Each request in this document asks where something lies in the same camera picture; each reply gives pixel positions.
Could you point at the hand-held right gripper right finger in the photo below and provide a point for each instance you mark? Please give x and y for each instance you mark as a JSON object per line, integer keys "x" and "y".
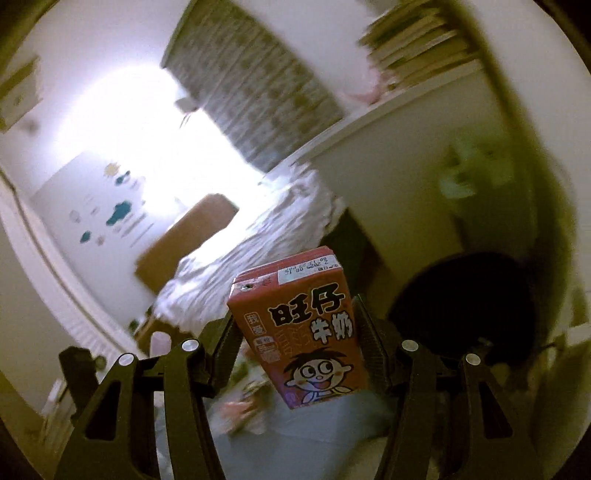
{"x": 369, "y": 344}

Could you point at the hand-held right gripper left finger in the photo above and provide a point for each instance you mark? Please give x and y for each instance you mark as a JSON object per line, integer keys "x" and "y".
{"x": 226, "y": 350}

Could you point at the red milk carton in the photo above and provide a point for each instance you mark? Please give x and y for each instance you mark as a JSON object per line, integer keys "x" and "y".
{"x": 295, "y": 323}

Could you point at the black trash bin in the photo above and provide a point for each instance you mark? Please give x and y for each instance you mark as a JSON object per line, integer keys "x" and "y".
{"x": 461, "y": 304}

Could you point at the brown wooden headboard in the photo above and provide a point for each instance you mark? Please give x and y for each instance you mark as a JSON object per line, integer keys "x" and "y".
{"x": 184, "y": 244}

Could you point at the bed with white quilt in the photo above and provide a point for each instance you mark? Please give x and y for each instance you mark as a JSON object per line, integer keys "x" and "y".
{"x": 258, "y": 240}

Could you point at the pale blue sheet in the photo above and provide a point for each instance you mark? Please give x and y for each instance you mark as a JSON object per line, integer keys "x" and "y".
{"x": 300, "y": 443}

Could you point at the white cabinet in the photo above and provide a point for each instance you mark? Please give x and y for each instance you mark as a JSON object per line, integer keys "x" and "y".
{"x": 392, "y": 161}

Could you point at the pink cloth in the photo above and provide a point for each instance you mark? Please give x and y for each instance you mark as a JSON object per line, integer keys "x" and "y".
{"x": 364, "y": 94}

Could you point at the patterned curtain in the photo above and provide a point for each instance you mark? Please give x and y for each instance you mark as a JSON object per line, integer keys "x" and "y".
{"x": 249, "y": 83}

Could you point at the stack of books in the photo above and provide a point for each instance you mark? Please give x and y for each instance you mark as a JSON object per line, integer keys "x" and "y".
{"x": 415, "y": 41}

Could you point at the cloud wall stickers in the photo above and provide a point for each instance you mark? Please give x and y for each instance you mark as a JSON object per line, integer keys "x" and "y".
{"x": 120, "y": 212}

